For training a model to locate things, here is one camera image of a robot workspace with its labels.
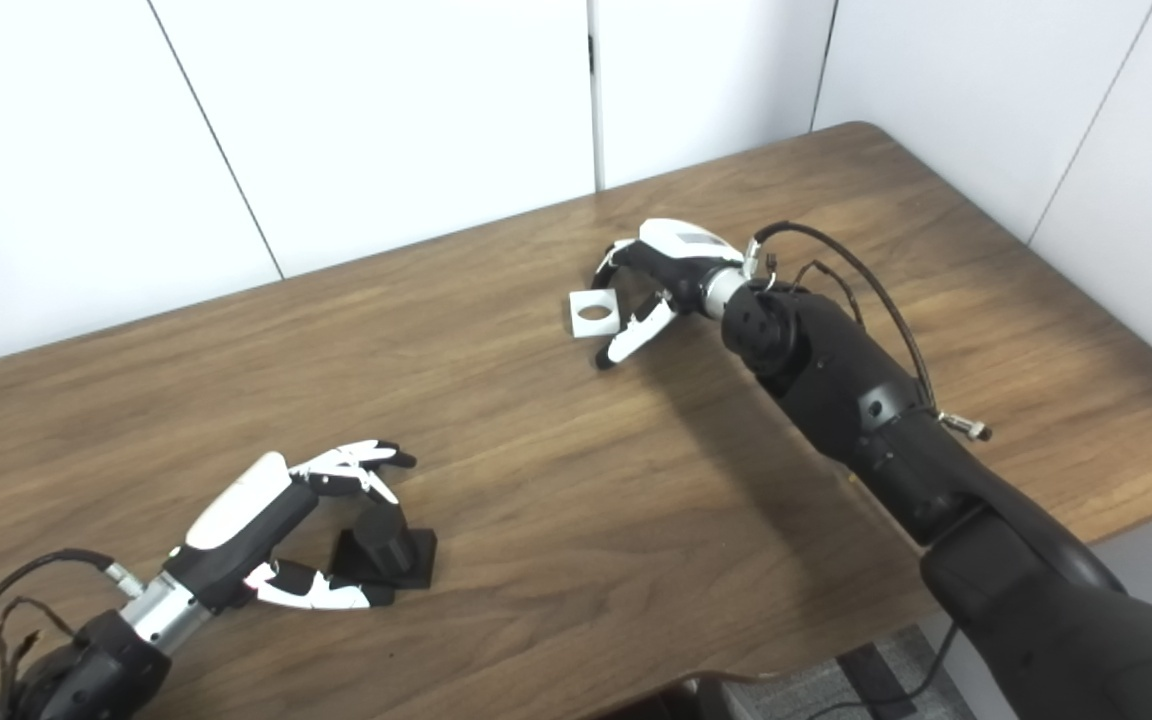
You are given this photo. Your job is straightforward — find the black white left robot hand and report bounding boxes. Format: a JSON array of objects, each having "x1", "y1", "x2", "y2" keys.
[{"x1": 161, "y1": 438, "x2": 418, "y2": 613}]

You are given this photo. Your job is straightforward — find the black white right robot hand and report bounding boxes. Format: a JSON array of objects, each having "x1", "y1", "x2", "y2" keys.
[{"x1": 591, "y1": 217, "x2": 747, "y2": 371}]

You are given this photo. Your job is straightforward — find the white square piece with hole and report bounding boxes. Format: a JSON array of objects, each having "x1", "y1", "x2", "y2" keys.
[{"x1": 568, "y1": 288, "x2": 622, "y2": 339}]

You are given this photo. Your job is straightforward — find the black peg with square base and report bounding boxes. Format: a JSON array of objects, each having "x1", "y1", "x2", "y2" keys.
[{"x1": 331, "y1": 502, "x2": 438, "y2": 591}]

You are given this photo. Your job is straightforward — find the grey floor mat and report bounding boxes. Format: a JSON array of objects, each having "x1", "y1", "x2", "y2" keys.
[{"x1": 716, "y1": 625, "x2": 977, "y2": 720}]

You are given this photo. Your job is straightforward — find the thin right wrist wires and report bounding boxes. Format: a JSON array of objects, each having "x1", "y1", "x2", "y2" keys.
[{"x1": 791, "y1": 260, "x2": 867, "y2": 331}]

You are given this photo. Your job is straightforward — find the thin wrist wires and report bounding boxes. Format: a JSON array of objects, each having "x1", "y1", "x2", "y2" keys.
[
  {"x1": 791, "y1": 260, "x2": 867, "y2": 331},
  {"x1": 0, "y1": 597, "x2": 77, "y2": 691}
]

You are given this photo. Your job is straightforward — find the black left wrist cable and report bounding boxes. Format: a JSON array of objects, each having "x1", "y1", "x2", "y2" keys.
[{"x1": 0, "y1": 548, "x2": 145, "y2": 701}]

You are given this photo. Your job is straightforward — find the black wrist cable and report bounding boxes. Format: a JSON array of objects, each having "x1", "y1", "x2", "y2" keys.
[
  {"x1": 744, "y1": 221, "x2": 994, "y2": 443},
  {"x1": 0, "y1": 548, "x2": 145, "y2": 701}
]

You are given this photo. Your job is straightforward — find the thin left wrist wires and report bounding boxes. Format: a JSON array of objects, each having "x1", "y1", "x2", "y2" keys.
[{"x1": 0, "y1": 597, "x2": 77, "y2": 691}]

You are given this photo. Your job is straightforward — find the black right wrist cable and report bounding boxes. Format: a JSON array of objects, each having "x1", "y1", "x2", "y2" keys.
[{"x1": 744, "y1": 221, "x2": 994, "y2": 443}]

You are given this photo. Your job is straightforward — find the black floor cable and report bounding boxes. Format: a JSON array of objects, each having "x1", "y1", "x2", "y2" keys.
[{"x1": 806, "y1": 620, "x2": 959, "y2": 720}]

